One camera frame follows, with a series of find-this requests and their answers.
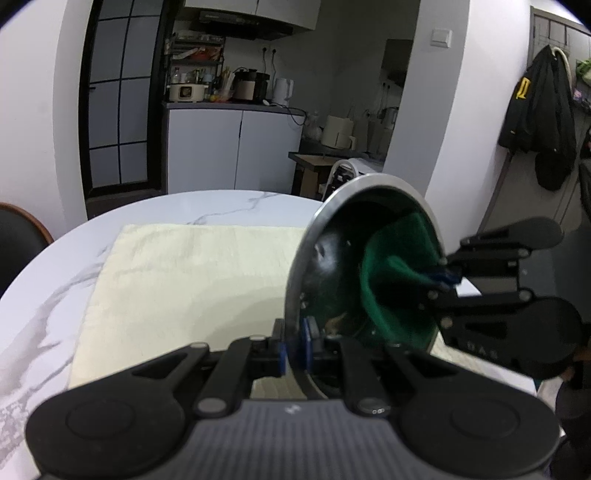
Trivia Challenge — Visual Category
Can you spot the cream cloth mat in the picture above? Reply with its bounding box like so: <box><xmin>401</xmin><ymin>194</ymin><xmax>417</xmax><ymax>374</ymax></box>
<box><xmin>68</xmin><ymin>224</ymin><xmax>539</xmax><ymax>398</ymax></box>

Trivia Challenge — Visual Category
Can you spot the white base cabinet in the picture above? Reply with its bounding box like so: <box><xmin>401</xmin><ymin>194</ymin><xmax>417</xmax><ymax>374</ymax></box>
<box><xmin>164</xmin><ymin>102</ymin><xmax>307</xmax><ymax>195</ymax></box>

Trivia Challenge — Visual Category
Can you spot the black range hood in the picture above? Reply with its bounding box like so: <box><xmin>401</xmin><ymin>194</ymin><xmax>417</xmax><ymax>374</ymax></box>
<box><xmin>198</xmin><ymin>9</ymin><xmax>294</xmax><ymax>41</ymax></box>

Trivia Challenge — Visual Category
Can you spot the black chair with wooden rim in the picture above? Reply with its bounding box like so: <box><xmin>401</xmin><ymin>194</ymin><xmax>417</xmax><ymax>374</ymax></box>
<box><xmin>0</xmin><ymin>202</ymin><xmax>55</xmax><ymax>301</ymax></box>

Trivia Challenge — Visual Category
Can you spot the green scouring pad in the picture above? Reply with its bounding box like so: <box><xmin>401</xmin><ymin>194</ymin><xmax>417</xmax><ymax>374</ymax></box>
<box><xmin>360</xmin><ymin>210</ymin><xmax>439</xmax><ymax>349</ymax></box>

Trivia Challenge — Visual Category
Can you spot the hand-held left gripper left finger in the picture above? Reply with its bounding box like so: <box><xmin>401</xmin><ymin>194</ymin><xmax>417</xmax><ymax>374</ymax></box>
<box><xmin>131</xmin><ymin>318</ymin><xmax>286</xmax><ymax>419</ymax></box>

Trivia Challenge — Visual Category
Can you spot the metal kitchen shelf rack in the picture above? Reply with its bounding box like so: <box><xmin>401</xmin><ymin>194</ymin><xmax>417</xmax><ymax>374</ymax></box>
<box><xmin>164</xmin><ymin>31</ymin><xmax>228</xmax><ymax>103</ymax></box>

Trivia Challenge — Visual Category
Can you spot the white electric kettle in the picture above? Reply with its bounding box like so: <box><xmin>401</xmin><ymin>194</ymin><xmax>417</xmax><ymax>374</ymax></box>
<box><xmin>272</xmin><ymin>78</ymin><xmax>295</xmax><ymax>105</ymax></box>

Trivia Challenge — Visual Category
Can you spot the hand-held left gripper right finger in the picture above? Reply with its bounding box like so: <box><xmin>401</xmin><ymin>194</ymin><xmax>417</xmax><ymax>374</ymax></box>
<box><xmin>299</xmin><ymin>316</ymin><xmax>459</xmax><ymax>417</ymax></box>

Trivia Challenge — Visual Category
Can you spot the cream rice cooker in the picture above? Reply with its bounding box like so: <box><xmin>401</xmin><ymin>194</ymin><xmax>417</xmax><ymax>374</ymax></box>
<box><xmin>168</xmin><ymin>82</ymin><xmax>206</xmax><ymax>103</ymax></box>

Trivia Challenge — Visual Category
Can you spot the stainless steel bowl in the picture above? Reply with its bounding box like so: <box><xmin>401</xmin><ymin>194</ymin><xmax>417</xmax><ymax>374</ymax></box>
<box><xmin>283</xmin><ymin>174</ymin><xmax>448</xmax><ymax>402</ymax></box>

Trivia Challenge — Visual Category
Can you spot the black hanging bag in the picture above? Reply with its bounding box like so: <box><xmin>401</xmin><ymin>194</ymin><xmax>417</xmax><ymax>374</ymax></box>
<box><xmin>534</xmin><ymin>148</ymin><xmax>578</xmax><ymax>192</ymax></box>

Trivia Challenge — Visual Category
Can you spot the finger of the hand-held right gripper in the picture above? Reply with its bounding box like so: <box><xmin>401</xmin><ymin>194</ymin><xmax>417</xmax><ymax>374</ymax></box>
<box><xmin>436</xmin><ymin>224</ymin><xmax>532</xmax><ymax>280</ymax></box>
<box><xmin>416</xmin><ymin>272</ymin><xmax>536</xmax><ymax>367</ymax></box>

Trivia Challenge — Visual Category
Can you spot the black coffee machine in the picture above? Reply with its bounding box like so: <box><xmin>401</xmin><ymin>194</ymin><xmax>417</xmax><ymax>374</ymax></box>
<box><xmin>232</xmin><ymin>68</ymin><xmax>271</xmax><ymax>103</ymax></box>

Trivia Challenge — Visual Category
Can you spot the white round appliance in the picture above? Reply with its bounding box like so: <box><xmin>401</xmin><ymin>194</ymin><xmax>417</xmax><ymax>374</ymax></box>
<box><xmin>325</xmin><ymin>157</ymin><xmax>387</xmax><ymax>200</ymax></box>

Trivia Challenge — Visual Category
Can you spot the black framed glass door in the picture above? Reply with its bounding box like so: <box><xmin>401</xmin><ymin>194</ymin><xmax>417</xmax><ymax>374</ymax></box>
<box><xmin>78</xmin><ymin>0</ymin><xmax>168</xmax><ymax>199</ymax></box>

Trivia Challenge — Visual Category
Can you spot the wooden side table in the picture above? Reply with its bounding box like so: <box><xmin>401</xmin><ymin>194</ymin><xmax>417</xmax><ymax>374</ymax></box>
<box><xmin>288</xmin><ymin>151</ymin><xmax>343</xmax><ymax>197</ymax></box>

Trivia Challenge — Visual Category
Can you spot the black jacket with yellow print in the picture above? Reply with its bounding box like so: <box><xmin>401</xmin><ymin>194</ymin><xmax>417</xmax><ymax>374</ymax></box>
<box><xmin>497</xmin><ymin>45</ymin><xmax>578</xmax><ymax>154</ymax></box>

